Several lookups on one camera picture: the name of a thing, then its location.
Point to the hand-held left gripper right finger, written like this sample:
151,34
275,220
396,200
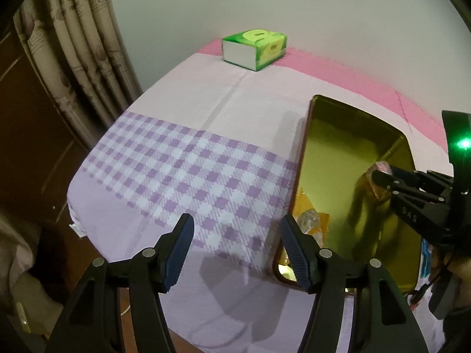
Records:
294,253

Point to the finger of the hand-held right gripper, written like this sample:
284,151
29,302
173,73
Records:
382,182
423,180

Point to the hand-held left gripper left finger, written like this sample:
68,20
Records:
176,261

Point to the pink snack packet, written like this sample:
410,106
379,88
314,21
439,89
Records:
382,167

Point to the orange snack packet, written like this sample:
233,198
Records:
312,220

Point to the gold metal tin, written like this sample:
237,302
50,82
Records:
331,147

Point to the purple checked tablecloth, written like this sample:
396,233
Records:
184,161

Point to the beige cloth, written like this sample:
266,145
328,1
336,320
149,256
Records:
22,283

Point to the green tissue pack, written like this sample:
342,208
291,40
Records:
257,49

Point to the brown wooden cabinet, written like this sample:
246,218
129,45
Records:
29,136

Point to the patterned beige curtain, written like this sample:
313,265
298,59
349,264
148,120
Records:
84,44

